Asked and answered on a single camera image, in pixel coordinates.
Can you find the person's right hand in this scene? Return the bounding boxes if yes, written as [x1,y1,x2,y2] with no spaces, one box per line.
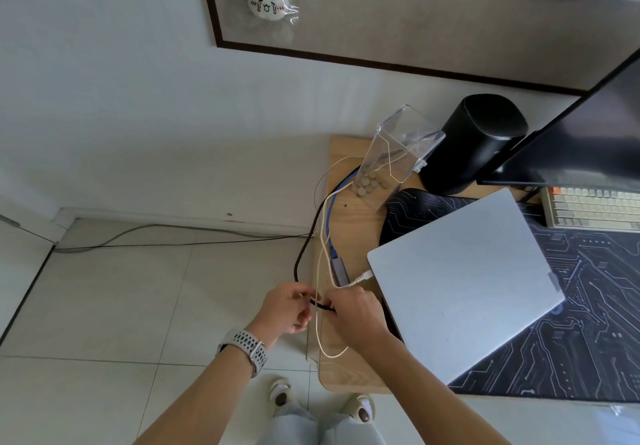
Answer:
[327,287,403,356]

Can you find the person's left hand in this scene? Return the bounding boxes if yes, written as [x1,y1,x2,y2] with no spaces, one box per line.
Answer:
[245,282,319,348]

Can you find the white charging cable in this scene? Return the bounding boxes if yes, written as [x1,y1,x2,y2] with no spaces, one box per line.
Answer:
[309,157,375,360]

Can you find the silver laptop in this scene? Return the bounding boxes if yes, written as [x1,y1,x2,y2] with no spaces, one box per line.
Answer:
[366,187,567,386]

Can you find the blue cable with grey adapter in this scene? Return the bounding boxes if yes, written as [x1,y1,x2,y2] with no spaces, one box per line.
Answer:
[322,175,361,260]
[327,258,351,286]

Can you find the person's left forearm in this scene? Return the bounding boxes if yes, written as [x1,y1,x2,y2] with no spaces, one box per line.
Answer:
[135,347,261,445]

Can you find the person's right forearm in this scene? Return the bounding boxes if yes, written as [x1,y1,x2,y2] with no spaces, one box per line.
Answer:
[365,337,513,445]

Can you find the black circuit-print desk mat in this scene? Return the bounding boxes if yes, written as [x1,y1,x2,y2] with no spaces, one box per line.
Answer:
[378,187,640,404]

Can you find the white perforated wristwatch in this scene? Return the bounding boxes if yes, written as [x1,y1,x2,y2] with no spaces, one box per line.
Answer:
[216,328,269,380]

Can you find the beige slipper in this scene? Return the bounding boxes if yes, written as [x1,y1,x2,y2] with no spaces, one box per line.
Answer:
[342,393,377,426]
[268,378,293,418]

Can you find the light grey trousers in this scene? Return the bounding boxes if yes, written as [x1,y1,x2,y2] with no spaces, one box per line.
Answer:
[257,399,389,445]

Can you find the pile of coins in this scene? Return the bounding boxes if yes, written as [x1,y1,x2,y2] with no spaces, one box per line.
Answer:
[355,175,391,197]

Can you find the clear acrylic box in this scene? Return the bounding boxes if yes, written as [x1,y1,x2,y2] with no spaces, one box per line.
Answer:
[352,105,447,212]

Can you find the black cylindrical speaker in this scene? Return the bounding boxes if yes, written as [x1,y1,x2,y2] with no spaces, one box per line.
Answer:
[419,93,529,197]

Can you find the white mechanical keyboard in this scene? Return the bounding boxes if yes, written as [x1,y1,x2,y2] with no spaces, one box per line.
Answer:
[539,185,640,233]

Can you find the white door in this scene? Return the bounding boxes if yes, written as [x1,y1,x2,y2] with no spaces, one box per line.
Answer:
[0,212,69,346]

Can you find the black monitor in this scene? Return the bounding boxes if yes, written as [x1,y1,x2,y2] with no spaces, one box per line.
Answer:
[475,47,640,196]

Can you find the brown-framed cork pin board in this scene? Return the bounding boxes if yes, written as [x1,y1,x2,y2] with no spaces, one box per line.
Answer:
[196,0,640,97]

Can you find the thin black floor cable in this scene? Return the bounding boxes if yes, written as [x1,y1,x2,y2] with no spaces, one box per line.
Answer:
[55,232,317,252]

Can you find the thin white wire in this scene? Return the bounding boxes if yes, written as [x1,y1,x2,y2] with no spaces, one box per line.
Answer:
[313,155,353,202]

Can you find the grey floor cable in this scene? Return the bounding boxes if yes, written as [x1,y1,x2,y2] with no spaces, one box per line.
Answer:
[53,223,312,254]

